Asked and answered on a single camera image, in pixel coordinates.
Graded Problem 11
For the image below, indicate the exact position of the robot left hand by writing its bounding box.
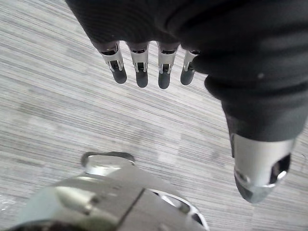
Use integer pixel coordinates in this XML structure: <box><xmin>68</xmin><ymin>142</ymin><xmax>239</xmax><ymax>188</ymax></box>
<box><xmin>64</xmin><ymin>0</ymin><xmax>308</xmax><ymax>204</ymax></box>

